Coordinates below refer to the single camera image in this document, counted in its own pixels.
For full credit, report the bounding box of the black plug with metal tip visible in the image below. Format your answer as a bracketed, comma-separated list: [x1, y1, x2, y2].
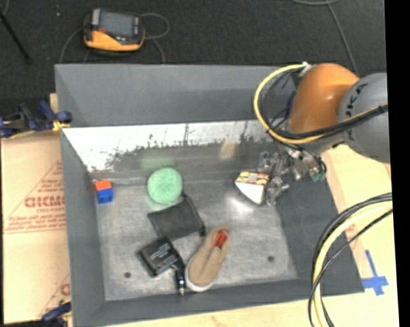
[173, 264, 188, 297]

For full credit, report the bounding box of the grey metal bin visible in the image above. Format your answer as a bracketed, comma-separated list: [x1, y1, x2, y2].
[54, 51, 366, 327]

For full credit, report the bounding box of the black power adapter box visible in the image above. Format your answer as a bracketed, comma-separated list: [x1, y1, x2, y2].
[136, 235, 186, 279]

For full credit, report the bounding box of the white triangular printed box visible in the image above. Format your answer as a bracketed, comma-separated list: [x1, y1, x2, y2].
[234, 169, 272, 207]

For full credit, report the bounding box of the brown cardboard board red print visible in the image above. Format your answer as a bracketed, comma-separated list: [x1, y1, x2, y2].
[0, 130, 73, 326]

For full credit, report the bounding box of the red and blue toy block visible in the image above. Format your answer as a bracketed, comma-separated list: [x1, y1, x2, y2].
[94, 178, 115, 205]

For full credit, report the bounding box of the black mesh pouch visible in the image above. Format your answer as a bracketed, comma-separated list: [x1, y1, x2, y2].
[145, 193, 207, 243]

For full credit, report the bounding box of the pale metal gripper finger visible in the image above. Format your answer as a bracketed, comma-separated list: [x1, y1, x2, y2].
[265, 175, 291, 206]
[258, 151, 287, 174]

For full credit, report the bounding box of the beige slip-on shoe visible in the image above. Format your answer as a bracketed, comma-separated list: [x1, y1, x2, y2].
[182, 223, 235, 293]

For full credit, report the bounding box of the green round sponge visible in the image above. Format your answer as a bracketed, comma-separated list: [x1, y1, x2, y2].
[146, 167, 185, 205]

